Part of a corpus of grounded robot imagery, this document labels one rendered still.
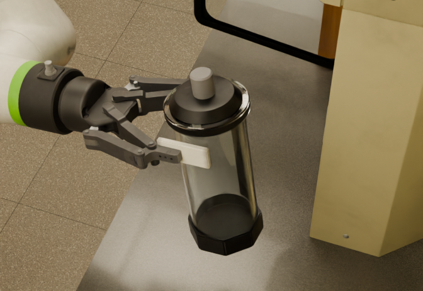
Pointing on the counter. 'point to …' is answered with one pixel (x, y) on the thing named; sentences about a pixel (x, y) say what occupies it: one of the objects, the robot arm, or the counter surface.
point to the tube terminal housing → (374, 119)
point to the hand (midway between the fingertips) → (208, 130)
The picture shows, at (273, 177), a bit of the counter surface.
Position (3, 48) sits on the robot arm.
